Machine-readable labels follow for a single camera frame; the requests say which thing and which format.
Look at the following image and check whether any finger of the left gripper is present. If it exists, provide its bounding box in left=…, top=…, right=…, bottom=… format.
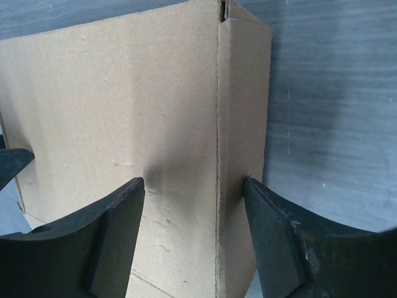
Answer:
left=0, top=148, right=35, bottom=188

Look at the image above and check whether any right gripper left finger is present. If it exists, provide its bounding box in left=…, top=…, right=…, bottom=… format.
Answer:
left=1, top=178, right=145, bottom=297

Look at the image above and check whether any brown cardboard box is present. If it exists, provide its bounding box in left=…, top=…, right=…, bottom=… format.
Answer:
left=1, top=1, right=272, bottom=297

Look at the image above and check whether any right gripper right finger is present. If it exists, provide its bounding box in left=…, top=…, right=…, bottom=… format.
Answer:
left=244, top=177, right=396, bottom=298

